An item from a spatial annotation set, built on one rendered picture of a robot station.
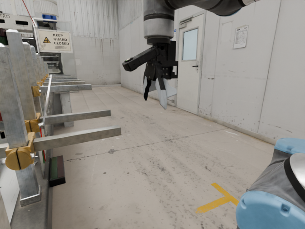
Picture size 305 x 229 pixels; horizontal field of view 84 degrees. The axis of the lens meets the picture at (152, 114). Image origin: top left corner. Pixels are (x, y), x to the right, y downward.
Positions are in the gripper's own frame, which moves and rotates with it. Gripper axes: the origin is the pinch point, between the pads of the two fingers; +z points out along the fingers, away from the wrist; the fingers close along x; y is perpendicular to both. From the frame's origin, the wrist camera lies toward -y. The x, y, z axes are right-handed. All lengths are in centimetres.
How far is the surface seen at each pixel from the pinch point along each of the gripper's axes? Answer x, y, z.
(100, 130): 5.2, -16.5, 8.0
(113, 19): 902, 198, -241
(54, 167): 15.4, -32.5, 23.6
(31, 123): 21.4, -38.1, 7.6
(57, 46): 278, -39, -44
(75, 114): 29.5, -23.6, 7.9
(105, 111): 30.5, -10.4, 8.2
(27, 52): 49, -40, -18
